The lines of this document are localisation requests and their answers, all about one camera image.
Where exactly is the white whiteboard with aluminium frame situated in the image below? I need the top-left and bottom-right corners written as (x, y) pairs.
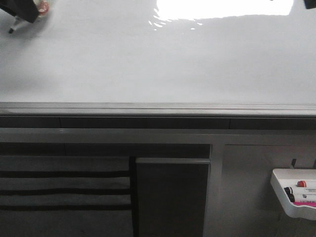
top-left (0, 0), bottom-right (316, 130)

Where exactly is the pink whiteboard eraser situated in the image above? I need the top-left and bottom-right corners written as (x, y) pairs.
top-left (293, 202), bottom-right (316, 207)

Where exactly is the black capped marker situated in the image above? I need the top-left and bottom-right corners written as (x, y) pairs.
top-left (283, 186), bottom-right (316, 196)
top-left (287, 194), bottom-right (316, 203)

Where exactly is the white marker tray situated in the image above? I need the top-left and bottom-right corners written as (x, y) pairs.
top-left (271, 168), bottom-right (316, 221)

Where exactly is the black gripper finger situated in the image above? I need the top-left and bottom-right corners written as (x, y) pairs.
top-left (0, 0), bottom-right (39, 23)

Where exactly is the red capped marker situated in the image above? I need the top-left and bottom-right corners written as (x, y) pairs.
top-left (297, 180), bottom-right (316, 188)

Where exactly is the black capped marker upper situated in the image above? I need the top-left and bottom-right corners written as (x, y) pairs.
top-left (283, 186), bottom-right (316, 196)

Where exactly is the dark grey cabinet door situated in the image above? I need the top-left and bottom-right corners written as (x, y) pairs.
top-left (136, 158), bottom-right (210, 237)

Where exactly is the black capped marker lower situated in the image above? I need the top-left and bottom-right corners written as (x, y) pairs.
top-left (287, 194), bottom-right (316, 203)

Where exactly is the grey cabinet with drawers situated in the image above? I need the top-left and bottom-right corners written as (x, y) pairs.
top-left (0, 143), bottom-right (139, 237)

